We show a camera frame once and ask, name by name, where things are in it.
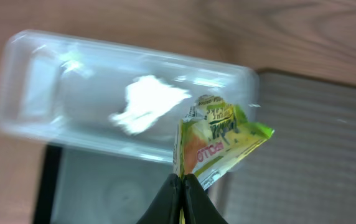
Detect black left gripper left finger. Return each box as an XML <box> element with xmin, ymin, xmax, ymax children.
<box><xmin>137</xmin><ymin>174</ymin><xmax>183</xmax><ymax>224</ymax></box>

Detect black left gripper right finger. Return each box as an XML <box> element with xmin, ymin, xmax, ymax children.
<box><xmin>183</xmin><ymin>174</ymin><xmax>228</xmax><ymax>224</ymax></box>

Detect yellow green snack wrapper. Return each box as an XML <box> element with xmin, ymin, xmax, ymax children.
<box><xmin>173</xmin><ymin>95</ymin><xmax>274</xmax><ymax>189</ymax></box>

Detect white tissue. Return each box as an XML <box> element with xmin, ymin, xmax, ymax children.
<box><xmin>108</xmin><ymin>75</ymin><xmax>192</xmax><ymax>135</ymax></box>

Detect black plastic bin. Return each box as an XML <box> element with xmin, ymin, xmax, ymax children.
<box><xmin>32</xmin><ymin>144</ymin><xmax>172</xmax><ymax>223</ymax></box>

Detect dark brown serving tray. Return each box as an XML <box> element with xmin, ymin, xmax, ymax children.
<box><xmin>218</xmin><ymin>72</ymin><xmax>356</xmax><ymax>223</ymax></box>

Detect clear plastic bin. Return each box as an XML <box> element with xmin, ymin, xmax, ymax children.
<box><xmin>0</xmin><ymin>30</ymin><xmax>259</xmax><ymax>164</ymax></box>

